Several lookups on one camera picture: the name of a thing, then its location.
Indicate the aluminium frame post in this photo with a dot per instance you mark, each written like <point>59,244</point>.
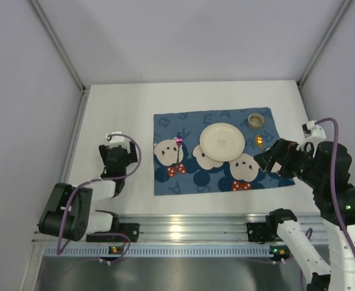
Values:
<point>334,24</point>
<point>56,42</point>

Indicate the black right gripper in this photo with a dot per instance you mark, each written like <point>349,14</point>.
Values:
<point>278,157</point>

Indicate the blue cartoon mouse placemat cloth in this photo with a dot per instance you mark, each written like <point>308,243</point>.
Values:
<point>196,173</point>

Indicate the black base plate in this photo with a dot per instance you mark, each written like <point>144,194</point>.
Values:
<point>261,233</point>
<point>131,230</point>

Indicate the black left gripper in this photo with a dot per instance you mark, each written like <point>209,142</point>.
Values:
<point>117,151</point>

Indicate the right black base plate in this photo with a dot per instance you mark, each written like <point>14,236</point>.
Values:
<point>261,233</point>

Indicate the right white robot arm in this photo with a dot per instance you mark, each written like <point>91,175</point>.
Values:
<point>324,168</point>

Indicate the slotted grey cable duct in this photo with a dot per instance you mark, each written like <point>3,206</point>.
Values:
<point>142,251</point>

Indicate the left aluminium frame post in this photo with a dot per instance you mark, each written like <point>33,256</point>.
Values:
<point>56,42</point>

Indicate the aluminium mounting rail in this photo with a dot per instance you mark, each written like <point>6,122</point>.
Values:
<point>190,229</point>

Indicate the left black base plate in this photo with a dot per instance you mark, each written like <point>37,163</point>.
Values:
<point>131,230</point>

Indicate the small glass cup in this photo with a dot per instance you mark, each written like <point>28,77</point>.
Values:
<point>255,121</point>

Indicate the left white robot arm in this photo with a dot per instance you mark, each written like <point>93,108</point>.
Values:
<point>70,209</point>

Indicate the cream round plate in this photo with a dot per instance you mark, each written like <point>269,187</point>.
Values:
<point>222,142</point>

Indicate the gold spoon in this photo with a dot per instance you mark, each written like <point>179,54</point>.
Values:
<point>259,142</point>

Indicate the right aluminium frame post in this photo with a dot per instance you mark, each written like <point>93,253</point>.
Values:
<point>334,24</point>

